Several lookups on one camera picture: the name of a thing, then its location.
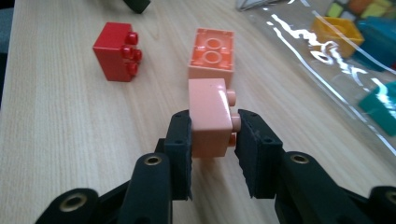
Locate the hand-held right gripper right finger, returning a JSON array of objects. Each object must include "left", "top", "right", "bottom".
[{"left": 233, "top": 108, "right": 372, "bottom": 224}]

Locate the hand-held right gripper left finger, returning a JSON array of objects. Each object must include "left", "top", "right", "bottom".
[{"left": 118, "top": 109, "right": 193, "bottom": 224}]

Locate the red toy block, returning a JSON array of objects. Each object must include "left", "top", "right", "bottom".
[{"left": 92, "top": 21, "right": 143, "bottom": 83}]

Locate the light pink toy block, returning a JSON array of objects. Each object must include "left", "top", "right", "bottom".
[{"left": 188, "top": 77, "right": 242, "bottom": 159}]

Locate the large coral toy block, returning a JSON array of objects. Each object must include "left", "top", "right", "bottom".
[{"left": 187, "top": 27, "right": 235, "bottom": 90}]

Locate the clear plastic bag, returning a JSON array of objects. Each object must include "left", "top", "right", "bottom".
[{"left": 234, "top": 0, "right": 396, "bottom": 157}]

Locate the teal toy block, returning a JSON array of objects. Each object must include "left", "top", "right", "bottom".
[{"left": 358, "top": 81, "right": 396, "bottom": 137}]

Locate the orange toy block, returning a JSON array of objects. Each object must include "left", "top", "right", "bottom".
[{"left": 311, "top": 16, "right": 365, "bottom": 59}]

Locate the blue toy block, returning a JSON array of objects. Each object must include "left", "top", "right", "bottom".
[{"left": 354, "top": 17, "right": 396, "bottom": 73}]

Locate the multicoloured puzzle cube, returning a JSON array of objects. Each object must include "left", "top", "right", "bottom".
[{"left": 325, "top": 0, "right": 396, "bottom": 20}]

